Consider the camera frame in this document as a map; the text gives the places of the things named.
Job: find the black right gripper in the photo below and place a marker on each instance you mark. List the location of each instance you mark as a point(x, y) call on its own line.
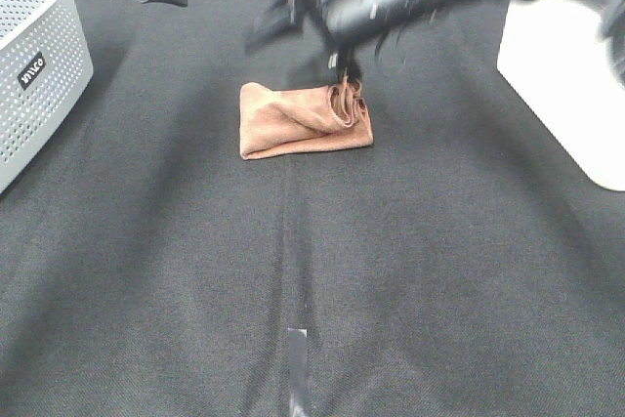
point(343, 25)

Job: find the grey tape strip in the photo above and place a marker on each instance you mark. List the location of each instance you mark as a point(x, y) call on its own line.
point(299, 398)

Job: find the grey perforated laundry basket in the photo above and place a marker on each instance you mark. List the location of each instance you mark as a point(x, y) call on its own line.
point(45, 68)

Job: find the brown microfiber towel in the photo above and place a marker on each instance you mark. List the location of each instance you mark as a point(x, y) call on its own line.
point(328, 118)

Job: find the white plastic storage bin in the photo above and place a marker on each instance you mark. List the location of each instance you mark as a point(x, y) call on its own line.
point(552, 55)

